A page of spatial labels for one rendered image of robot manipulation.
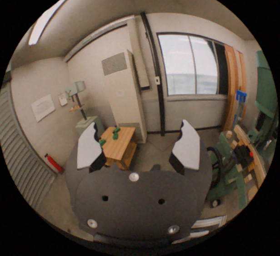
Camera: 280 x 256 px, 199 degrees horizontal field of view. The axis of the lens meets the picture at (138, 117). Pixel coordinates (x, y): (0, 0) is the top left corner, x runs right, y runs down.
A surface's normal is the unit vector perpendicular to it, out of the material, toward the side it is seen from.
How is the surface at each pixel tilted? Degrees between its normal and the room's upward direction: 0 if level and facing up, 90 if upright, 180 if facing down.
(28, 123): 90
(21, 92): 90
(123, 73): 90
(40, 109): 90
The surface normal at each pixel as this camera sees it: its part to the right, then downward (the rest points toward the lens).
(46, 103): 0.96, -0.06
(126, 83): -0.20, 0.48
